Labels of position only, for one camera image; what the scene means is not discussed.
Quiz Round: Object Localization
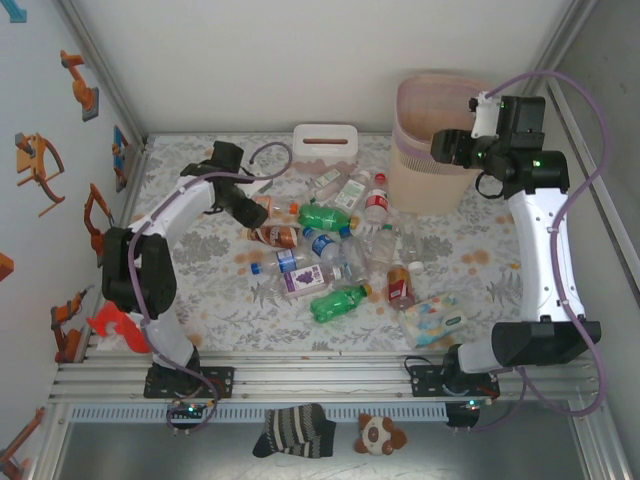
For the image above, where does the aluminium table rail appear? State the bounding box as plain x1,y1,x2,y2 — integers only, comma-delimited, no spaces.
49,349,600,402

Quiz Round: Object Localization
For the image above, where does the small green label bottle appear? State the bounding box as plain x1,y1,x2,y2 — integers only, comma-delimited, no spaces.
308,167,351,200

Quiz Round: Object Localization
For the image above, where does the clear bottle green cap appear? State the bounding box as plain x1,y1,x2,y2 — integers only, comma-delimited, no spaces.
368,223,400,275

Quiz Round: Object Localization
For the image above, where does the black grey striped sock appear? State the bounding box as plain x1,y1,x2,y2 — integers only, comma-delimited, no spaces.
252,403,337,460

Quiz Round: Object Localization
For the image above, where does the small circuit board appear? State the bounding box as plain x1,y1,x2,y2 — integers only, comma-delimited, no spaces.
169,402,209,419

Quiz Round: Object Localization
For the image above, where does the colourful soft tissue pack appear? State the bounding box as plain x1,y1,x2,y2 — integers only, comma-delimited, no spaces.
398,292,470,350

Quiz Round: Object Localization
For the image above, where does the red toy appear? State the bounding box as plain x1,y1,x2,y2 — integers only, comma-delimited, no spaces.
86,301,152,355

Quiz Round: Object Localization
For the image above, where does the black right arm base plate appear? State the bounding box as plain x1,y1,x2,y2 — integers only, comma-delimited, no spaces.
407,363,501,402

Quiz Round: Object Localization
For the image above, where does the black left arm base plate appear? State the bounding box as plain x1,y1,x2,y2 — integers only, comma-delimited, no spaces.
143,366,236,400

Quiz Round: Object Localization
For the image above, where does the blue label water bottle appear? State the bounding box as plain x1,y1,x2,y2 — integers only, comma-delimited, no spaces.
301,227,346,266
251,248,314,275

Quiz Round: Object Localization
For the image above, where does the red label tea bottle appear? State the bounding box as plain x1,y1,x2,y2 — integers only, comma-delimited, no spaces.
386,263,417,312

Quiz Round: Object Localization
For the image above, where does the orange gripper wall sticker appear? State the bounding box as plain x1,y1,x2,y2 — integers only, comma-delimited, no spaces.
13,132,67,218

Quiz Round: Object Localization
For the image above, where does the aluminium frame post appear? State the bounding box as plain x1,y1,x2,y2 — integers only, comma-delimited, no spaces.
55,0,151,151
499,0,600,149

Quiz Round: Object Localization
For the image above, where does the clear bottle white cap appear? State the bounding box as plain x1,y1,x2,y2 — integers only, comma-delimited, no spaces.
399,219,426,274

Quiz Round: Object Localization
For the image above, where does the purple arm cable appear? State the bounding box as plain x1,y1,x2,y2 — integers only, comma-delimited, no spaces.
127,141,294,435
449,70,611,434

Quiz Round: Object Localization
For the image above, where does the white pink tissue box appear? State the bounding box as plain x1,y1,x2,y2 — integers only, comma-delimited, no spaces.
292,123,359,174

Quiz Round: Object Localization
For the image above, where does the white slotted cable duct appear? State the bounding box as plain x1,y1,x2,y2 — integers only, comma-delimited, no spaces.
69,403,449,422

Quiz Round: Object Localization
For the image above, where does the clear bottle blue cap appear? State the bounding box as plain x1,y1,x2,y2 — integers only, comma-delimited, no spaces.
338,227,372,285

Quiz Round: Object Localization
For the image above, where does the brown white plush toy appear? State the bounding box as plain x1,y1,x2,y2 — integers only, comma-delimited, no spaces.
355,413,409,458

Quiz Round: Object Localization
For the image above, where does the grape label bottle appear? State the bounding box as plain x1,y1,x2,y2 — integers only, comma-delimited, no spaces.
276,264,345,300

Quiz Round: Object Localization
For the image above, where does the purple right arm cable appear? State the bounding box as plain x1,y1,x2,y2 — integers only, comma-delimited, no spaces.
449,70,611,434

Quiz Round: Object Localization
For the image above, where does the red label red cap bottle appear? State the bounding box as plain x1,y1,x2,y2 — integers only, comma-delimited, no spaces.
360,172,392,225

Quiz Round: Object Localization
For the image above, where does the beige plastic waste bin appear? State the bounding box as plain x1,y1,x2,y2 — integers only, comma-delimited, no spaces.
388,69,494,216

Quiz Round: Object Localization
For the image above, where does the brown label drink bottle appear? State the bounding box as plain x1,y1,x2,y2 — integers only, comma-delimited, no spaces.
241,225,301,250

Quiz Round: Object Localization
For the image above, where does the green label white cap bottle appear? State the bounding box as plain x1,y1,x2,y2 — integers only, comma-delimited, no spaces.
332,169,373,211

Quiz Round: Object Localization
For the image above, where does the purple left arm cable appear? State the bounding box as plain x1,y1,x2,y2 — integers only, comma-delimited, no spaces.
127,141,294,435

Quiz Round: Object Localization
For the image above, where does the floral table mat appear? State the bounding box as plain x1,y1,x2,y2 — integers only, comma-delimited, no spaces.
102,132,565,359

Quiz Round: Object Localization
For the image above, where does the orange label clear bottle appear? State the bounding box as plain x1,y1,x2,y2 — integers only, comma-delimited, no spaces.
257,194,301,219

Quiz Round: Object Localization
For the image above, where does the blue red wall sticker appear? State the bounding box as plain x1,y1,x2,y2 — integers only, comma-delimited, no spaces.
112,124,132,194

